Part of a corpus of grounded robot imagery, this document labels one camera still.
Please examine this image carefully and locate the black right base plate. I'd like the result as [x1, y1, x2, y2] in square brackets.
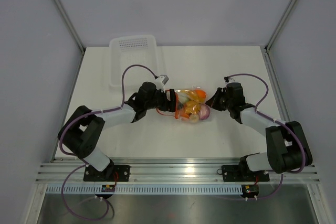
[219, 165, 270, 183]

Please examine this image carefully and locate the white plastic perforated basket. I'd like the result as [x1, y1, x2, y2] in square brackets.
[109, 35, 162, 88]

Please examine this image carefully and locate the aluminium frame post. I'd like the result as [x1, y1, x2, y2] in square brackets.
[265, 0, 299, 54]
[51, 0, 86, 56]

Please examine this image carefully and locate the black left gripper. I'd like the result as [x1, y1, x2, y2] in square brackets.
[145, 88, 183, 113]

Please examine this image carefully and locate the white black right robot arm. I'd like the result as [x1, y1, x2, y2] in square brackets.
[174, 82, 313, 181]

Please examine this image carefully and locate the aluminium frame post right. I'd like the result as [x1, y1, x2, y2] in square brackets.
[265, 0, 299, 54]

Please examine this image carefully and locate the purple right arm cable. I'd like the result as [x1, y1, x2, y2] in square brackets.
[223, 73, 307, 172]

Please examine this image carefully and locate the clear zip top bag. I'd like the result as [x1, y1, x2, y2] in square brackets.
[156, 86, 212, 125]

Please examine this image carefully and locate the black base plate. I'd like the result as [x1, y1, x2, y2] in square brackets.
[219, 165, 270, 183]
[83, 165, 131, 182]

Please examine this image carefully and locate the aluminium frame post left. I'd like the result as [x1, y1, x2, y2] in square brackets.
[51, 0, 86, 56]

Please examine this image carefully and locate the fake purple onion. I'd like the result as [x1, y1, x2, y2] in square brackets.
[198, 104, 211, 121]

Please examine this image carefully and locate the fake brown ginger root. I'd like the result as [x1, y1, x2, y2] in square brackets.
[181, 100, 201, 118]

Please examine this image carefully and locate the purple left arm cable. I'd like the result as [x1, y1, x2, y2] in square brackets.
[58, 64, 161, 156]

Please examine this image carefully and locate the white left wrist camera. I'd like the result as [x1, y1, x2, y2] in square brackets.
[154, 74, 169, 90]

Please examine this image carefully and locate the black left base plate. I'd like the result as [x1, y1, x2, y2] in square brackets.
[83, 165, 131, 182]

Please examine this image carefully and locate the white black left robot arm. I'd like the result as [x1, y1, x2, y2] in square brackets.
[58, 82, 177, 181]

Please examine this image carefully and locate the aluminium mounting rail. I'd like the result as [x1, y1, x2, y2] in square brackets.
[35, 157, 321, 185]

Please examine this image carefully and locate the white slotted cable duct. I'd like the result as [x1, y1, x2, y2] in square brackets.
[46, 184, 243, 195]

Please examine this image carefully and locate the fake orange fruit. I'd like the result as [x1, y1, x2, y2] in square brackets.
[195, 89, 207, 100]

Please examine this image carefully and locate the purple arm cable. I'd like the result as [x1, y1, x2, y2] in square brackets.
[223, 73, 307, 172]
[58, 64, 161, 156]

